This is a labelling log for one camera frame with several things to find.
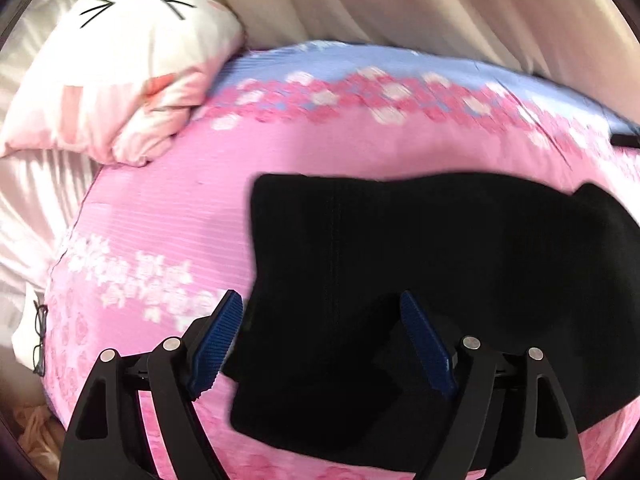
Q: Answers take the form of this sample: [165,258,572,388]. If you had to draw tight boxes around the white satin sheet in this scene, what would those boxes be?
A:
[0,0,101,376]

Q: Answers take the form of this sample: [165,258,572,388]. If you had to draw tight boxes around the beige curtain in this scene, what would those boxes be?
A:
[107,0,640,126]

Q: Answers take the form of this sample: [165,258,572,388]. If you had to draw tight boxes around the cat print pillow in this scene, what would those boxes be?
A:
[0,0,246,166]

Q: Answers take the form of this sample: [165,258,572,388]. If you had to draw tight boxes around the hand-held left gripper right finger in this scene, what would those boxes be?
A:
[400,290,586,480]

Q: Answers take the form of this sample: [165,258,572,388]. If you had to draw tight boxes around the black eyeglasses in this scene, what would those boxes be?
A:
[32,300,49,377]

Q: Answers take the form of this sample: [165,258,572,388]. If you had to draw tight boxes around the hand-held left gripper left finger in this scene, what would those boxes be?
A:
[59,289,244,480]

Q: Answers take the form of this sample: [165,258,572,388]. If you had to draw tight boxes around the black pants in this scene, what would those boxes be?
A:
[222,172,640,466]

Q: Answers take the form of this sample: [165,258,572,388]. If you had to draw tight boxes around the pink floral blanket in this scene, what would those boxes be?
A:
[42,40,640,480]

